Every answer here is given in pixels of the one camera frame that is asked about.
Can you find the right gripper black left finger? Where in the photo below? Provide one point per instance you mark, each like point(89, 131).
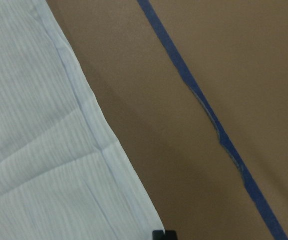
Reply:
point(157, 235)

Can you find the light blue button-up shirt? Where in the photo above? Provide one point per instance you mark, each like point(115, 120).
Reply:
point(63, 172)

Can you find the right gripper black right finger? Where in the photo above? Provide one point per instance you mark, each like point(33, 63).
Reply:
point(170, 235)

